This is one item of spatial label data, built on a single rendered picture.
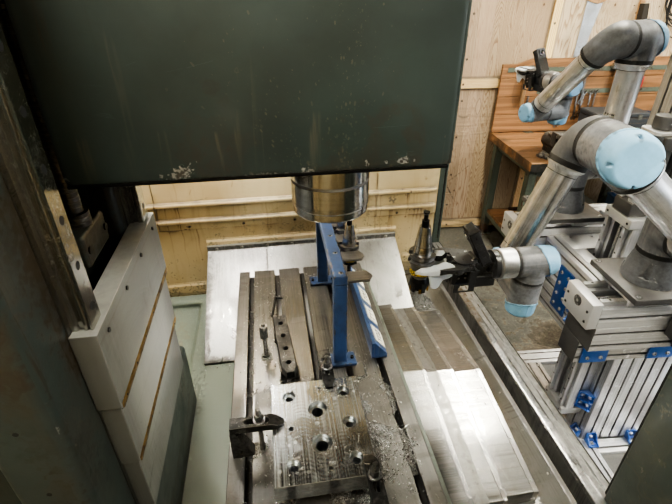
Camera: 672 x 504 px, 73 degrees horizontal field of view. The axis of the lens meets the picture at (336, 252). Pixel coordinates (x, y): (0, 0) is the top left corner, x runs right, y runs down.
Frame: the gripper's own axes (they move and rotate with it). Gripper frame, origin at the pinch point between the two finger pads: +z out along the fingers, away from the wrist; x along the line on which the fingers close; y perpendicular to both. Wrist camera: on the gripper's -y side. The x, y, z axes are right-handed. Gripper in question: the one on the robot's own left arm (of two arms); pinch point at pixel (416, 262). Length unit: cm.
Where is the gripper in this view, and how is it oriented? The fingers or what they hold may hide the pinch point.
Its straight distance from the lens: 107.5
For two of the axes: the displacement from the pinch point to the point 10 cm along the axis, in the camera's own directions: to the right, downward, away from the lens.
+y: -0.1, 8.6, 5.1
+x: -1.5, -5.1, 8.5
